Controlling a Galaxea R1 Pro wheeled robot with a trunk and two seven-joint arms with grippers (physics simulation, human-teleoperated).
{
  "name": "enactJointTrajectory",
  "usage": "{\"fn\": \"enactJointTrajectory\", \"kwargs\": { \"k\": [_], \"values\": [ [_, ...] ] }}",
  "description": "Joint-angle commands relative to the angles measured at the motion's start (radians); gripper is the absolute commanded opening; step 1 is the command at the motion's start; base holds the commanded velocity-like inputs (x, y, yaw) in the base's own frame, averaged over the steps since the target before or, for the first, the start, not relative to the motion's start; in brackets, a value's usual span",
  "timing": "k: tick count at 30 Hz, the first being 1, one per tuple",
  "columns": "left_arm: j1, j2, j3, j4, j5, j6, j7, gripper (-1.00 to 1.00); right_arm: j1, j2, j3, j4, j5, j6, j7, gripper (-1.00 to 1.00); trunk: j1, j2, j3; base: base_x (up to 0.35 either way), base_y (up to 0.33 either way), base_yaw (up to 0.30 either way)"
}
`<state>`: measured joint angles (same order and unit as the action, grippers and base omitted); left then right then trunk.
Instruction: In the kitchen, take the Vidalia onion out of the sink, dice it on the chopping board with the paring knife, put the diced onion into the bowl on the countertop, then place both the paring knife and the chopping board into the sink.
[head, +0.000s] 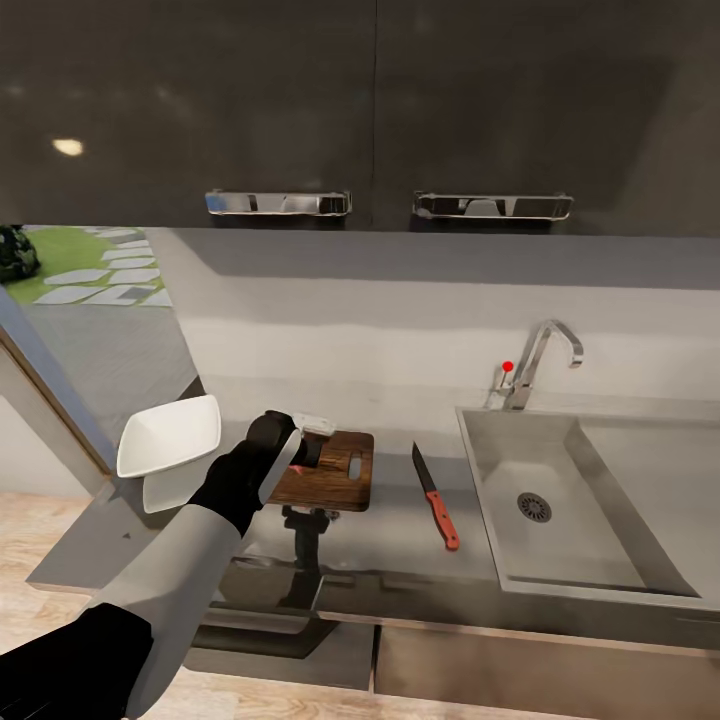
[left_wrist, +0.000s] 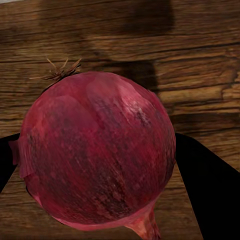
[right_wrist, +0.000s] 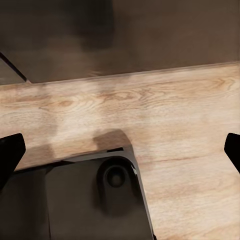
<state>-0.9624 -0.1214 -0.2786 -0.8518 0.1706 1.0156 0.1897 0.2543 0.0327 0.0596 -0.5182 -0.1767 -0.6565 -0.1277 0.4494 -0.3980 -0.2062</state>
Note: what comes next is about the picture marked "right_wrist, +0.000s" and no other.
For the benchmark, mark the dishwasher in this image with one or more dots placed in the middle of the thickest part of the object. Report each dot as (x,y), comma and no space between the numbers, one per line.
(9,74)

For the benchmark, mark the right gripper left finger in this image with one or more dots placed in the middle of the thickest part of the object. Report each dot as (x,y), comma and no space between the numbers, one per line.
(12,149)

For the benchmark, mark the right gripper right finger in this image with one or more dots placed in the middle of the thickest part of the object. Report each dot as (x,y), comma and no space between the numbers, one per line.
(232,149)

